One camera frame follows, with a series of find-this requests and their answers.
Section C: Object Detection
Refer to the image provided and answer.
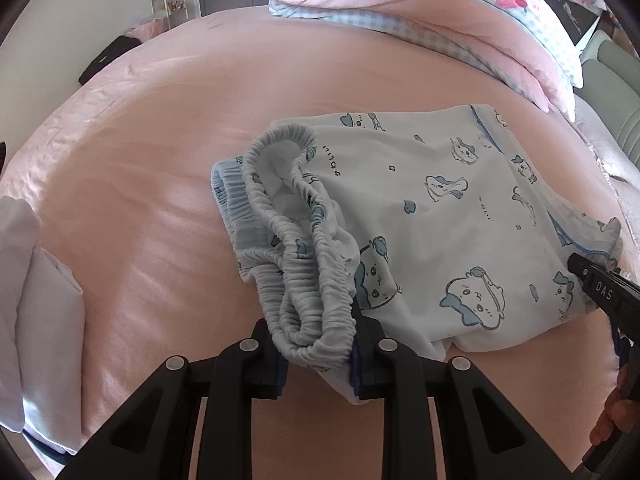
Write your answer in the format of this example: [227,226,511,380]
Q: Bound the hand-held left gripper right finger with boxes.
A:
[350,305,576,480]

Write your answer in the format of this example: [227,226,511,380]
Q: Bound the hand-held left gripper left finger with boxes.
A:
[60,320,288,480]

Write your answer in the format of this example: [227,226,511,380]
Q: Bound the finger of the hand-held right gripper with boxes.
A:
[567,252,608,288]

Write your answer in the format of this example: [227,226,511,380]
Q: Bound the light blue printed pajama pants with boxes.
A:
[210,104,623,406]

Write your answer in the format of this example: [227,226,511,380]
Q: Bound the person's right hand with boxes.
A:
[591,385,633,450]

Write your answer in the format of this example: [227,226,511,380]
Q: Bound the grey padded headboard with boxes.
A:
[580,30,640,183]

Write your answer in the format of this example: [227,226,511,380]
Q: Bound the white garment with navy trim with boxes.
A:
[0,194,85,461]

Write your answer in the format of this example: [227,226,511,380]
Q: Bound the pink bed sheet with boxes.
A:
[0,2,640,480]

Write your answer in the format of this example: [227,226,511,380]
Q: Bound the folded pink checked quilt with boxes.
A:
[241,0,585,122]

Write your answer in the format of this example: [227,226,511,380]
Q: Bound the black bag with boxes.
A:
[79,35,142,86]

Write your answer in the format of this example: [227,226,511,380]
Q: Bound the pink cloth bundle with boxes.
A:
[131,16,167,43]

